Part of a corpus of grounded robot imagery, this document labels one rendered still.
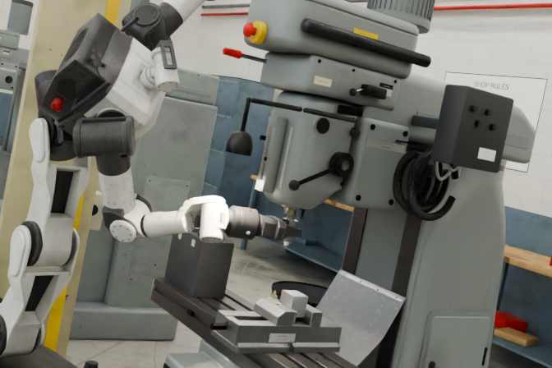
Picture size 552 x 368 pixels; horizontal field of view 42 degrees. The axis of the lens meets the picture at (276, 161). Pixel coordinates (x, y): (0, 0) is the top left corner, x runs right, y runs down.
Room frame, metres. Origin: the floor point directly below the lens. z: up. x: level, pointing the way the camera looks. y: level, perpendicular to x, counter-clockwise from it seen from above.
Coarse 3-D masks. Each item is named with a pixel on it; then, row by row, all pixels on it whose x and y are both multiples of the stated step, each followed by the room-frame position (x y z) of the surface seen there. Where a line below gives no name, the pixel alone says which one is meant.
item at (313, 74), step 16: (272, 64) 2.05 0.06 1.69; (288, 64) 1.98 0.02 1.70; (304, 64) 1.92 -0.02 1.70; (320, 64) 1.92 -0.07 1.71; (336, 64) 1.95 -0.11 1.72; (272, 80) 2.03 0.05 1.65; (288, 80) 1.97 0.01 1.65; (304, 80) 1.91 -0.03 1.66; (320, 80) 1.92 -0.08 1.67; (336, 80) 1.95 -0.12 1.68; (352, 80) 1.98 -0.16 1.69; (368, 80) 2.02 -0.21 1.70; (384, 80) 2.05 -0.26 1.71; (336, 96) 1.96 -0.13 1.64; (352, 96) 1.99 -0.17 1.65; (368, 96) 2.02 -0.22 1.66
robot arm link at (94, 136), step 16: (80, 128) 1.88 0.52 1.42; (96, 128) 1.88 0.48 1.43; (112, 128) 1.88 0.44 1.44; (80, 144) 1.87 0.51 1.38; (96, 144) 1.87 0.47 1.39; (112, 144) 1.88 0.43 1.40; (96, 160) 1.93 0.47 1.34; (112, 160) 1.91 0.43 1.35; (128, 160) 1.95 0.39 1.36; (112, 176) 1.93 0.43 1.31
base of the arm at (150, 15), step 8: (136, 8) 2.15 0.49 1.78; (144, 8) 2.15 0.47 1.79; (152, 8) 2.15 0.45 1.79; (160, 8) 2.15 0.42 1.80; (128, 16) 2.15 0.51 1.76; (144, 16) 2.13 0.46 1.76; (152, 16) 2.13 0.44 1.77; (160, 16) 2.14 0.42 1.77; (136, 24) 2.13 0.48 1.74; (144, 24) 2.12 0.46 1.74; (152, 24) 2.12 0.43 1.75; (128, 32) 2.16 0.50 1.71; (136, 32) 2.12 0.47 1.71; (144, 32) 2.11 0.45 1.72; (144, 40) 2.12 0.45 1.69; (152, 48) 2.18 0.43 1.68
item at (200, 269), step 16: (176, 240) 2.43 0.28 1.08; (192, 240) 2.33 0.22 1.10; (224, 240) 2.36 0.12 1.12; (176, 256) 2.41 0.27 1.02; (192, 256) 2.32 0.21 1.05; (208, 256) 2.29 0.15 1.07; (224, 256) 2.33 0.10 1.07; (176, 272) 2.39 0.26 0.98; (192, 272) 2.30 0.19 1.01; (208, 272) 2.30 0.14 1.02; (224, 272) 2.33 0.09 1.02; (192, 288) 2.28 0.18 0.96; (208, 288) 2.31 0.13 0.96; (224, 288) 2.34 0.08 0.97
